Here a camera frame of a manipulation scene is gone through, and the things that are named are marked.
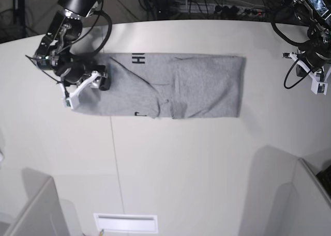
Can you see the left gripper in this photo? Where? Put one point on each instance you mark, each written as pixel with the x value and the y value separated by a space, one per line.
pixel 314 57

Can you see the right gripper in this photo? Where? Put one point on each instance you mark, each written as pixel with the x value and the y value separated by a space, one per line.
pixel 74 73

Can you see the grey T-shirt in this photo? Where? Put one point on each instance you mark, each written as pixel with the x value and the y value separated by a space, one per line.
pixel 178 86

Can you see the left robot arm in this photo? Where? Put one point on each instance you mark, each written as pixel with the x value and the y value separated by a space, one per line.
pixel 313 13

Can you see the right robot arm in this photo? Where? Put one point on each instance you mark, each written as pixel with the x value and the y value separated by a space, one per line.
pixel 65 30

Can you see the black keyboard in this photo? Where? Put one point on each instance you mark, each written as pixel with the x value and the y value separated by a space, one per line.
pixel 324 178

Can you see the grey partition panel left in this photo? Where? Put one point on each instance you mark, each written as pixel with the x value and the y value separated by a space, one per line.
pixel 42 213

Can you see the grey partition panel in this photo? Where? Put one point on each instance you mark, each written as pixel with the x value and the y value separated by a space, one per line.
pixel 42 213
pixel 302 206

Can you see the grey partition panel right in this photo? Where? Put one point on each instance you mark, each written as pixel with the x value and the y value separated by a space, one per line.
pixel 302 206

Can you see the white table slot plate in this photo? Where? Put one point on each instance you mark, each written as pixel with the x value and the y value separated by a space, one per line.
pixel 122 223

